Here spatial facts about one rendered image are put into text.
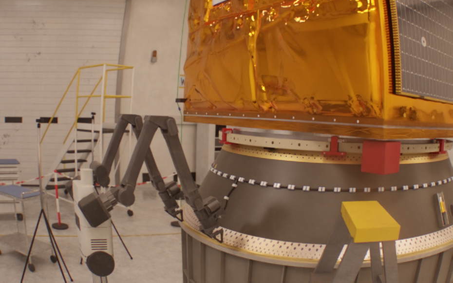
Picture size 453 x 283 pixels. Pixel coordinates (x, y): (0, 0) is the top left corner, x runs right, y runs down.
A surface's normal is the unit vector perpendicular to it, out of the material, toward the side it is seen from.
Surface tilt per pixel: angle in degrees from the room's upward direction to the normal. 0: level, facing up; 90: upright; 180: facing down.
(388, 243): 87
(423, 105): 90
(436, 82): 90
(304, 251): 43
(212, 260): 90
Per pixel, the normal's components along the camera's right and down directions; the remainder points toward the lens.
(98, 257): 0.52, 0.05
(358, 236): -0.14, 0.04
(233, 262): -0.71, 0.00
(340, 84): -0.87, 0.00
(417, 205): 0.19, -0.43
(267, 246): -0.36, -0.72
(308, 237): -0.35, -0.45
